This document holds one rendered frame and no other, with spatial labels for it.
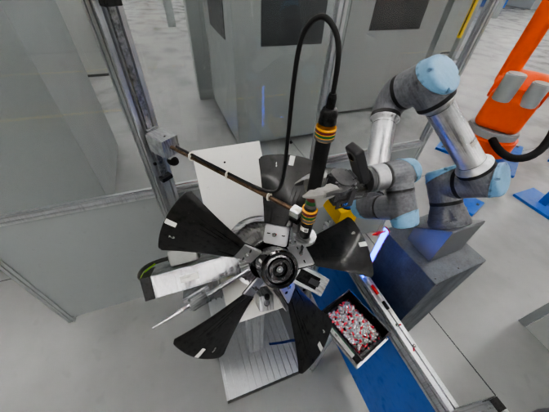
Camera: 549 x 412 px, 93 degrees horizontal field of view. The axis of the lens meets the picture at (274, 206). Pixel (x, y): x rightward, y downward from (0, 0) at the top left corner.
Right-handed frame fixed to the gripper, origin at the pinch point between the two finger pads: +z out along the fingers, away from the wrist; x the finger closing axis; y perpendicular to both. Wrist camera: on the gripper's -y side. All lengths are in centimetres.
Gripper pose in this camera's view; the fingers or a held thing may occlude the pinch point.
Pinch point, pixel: (303, 186)
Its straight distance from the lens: 64.4
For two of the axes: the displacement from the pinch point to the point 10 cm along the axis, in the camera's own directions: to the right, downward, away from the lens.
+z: -9.4, 2.1, -2.8
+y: -0.5, 7.1, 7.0
